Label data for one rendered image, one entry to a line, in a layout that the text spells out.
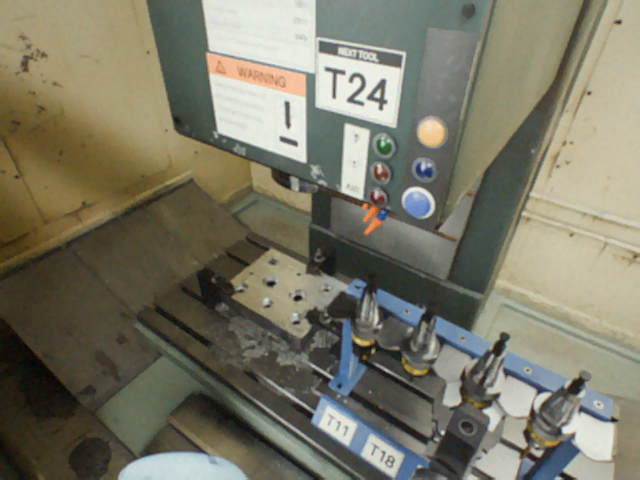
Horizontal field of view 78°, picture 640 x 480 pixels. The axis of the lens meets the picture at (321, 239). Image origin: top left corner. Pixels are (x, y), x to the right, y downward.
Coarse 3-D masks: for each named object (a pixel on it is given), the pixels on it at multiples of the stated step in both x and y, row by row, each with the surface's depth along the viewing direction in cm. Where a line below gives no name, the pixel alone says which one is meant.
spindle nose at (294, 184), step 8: (272, 168) 74; (272, 176) 76; (280, 176) 72; (288, 176) 71; (280, 184) 74; (288, 184) 72; (296, 184) 71; (304, 184) 71; (304, 192) 72; (312, 192) 72; (320, 192) 73
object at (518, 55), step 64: (192, 0) 47; (320, 0) 38; (384, 0) 34; (448, 0) 32; (512, 0) 33; (576, 0) 67; (192, 64) 52; (512, 64) 42; (192, 128) 59; (320, 128) 46; (384, 128) 41; (512, 128) 60; (448, 192) 41
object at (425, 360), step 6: (408, 336) 71; (402, 342) 70; (408, 342) 70; (438, 342) 70; (402, 348) 71; (408, 348) 69; (438, 348) 69; (402, 354) 70; (408, 354) 68; (414, 354) 68; (420, 354) 68; (426, 354) 68; (432, 354) 68; (408, 360) 69; (414, 360) 69; (420, 360) 69; (426, 360) 67; (426, 366) 68
